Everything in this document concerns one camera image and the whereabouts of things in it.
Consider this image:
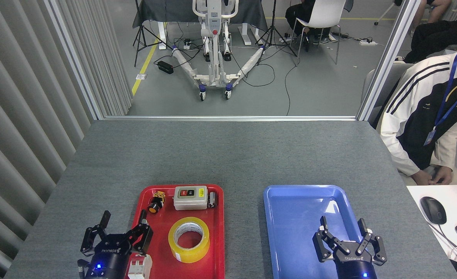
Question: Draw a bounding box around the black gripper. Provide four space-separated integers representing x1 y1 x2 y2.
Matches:
313 216 388 279
80 209 154 279

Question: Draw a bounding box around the yellow tape roll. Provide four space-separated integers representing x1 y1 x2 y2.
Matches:
168 217 210 264

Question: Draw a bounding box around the person's right hand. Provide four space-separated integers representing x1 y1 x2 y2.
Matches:
412 170 433 186

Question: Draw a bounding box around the person's left hand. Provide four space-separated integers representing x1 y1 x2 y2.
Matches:
430 167 454 185

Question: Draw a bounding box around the white circuit breaker block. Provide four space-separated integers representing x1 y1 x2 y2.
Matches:
127 254 153 279

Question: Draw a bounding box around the red plastic tray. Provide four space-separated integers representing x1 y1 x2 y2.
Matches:
124 184 226 279

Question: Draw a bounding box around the yellow black push button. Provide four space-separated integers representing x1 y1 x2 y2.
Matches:
148 191 166 214

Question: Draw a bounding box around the blue plastic tray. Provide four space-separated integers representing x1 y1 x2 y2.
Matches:
263 184 378 279

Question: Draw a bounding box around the black computer mouse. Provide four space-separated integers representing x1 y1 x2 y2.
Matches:
420 196 447 225

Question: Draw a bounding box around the grey chair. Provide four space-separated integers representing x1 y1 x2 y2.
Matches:
361 62 415 128

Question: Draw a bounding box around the person in black trousers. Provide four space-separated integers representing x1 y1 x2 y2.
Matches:
395 0 457 64

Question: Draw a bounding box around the black tripod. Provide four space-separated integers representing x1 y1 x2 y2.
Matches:
255 0 299 66
133 0 173 67

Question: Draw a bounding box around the white chair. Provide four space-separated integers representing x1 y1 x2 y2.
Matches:
290 0 347 65

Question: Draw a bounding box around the table with dark cloth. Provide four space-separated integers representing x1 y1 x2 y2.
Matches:
132 0 268 50

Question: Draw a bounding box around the white stand on wheels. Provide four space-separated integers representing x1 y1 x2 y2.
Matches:
170 0 269 102

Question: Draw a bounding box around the person on white chair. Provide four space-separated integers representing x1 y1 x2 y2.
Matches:
285 0 331 52

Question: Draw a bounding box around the person in black shorts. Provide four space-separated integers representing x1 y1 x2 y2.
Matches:
410 0 452 38

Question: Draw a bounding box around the grey push button switch box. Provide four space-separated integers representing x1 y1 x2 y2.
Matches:
173 186 208 211

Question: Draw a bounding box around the white mouse cable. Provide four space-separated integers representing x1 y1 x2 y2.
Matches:
429 223 457 268

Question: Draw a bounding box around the blue lanyard with badge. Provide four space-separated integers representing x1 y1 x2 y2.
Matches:
423 50 457 146

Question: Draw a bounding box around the black floor cable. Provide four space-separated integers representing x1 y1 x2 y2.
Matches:
285 57 301 116

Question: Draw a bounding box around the silver table edge rail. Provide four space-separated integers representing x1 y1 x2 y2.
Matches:
103 115 357 122

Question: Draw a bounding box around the silver post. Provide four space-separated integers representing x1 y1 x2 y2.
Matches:
356 0 423 121

